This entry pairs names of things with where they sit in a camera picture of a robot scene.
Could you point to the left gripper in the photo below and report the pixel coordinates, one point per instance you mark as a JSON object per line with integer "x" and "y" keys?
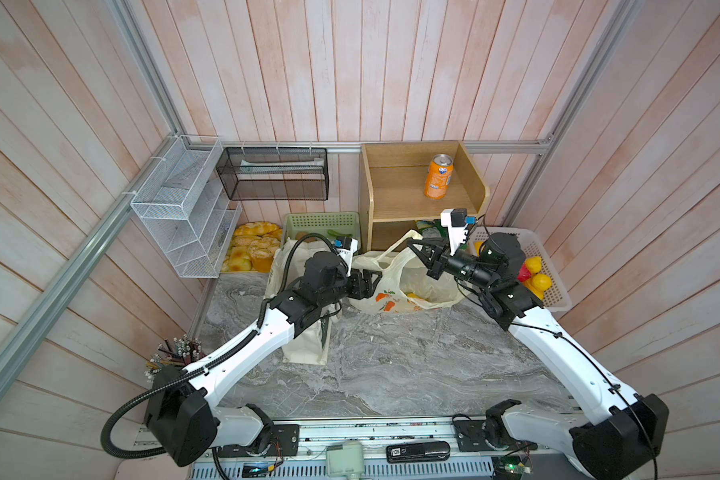
{"x": 368, "y": 288}

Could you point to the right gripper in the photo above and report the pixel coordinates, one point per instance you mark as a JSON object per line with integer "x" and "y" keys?
{"x": 437, "y": 260}

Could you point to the yellow plastic grocery bag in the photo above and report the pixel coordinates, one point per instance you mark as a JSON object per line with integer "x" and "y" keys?
{"x": 404, "y": 286}

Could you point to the cream canvas tote bag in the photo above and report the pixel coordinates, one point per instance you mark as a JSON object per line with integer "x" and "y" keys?
{"x": 311, "y": 333}

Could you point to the red dragon fruit toy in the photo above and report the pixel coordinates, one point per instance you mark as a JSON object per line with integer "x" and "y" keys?
{"x": 524, "y": 274}

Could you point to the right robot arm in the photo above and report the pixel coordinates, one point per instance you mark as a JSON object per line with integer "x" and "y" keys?
{"x": 617, "y": 430}

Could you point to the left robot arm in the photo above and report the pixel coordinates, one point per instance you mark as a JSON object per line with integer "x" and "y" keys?
{"x": 184, "y": 413}

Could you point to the green snack bag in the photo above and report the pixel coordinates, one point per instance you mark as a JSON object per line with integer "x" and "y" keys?
{"x": 429, "y": 229}

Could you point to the green chili pepper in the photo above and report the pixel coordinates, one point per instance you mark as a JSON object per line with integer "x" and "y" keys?
{"x": 336, "y": 234}

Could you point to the green plastic basket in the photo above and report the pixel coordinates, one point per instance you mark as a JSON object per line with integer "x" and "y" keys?
{"x": 320, "y": 222}

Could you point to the wooden shelf unit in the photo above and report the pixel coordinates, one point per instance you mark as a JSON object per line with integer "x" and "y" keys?
{"x": 392, "y": 182}

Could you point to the pile of bread buns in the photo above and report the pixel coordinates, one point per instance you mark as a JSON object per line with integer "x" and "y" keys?
{"x": 252, "y": 248}

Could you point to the orange soda can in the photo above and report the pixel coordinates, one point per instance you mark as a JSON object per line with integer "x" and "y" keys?
{"x": 438, "y": 177}

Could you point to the yellow lemon toy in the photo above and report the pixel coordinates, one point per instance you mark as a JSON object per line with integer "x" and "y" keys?
{"x": 541, "y": 282}

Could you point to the white fruit basket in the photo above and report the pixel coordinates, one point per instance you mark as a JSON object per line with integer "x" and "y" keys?
{"x": 556, "y": 299}

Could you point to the white adapter box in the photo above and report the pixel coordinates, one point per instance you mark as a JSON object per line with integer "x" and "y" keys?
{"x": 345, "y": 460}

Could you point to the black barcode scanner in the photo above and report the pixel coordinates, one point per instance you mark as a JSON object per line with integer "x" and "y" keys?
{"x": 414, "y": 452}

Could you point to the black mesh wall basket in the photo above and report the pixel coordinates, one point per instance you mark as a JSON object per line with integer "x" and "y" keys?
{"x": 274, "y": 173}

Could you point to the white wire rack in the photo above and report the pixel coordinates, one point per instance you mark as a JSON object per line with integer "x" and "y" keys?
{"x": 184, "y": 206}

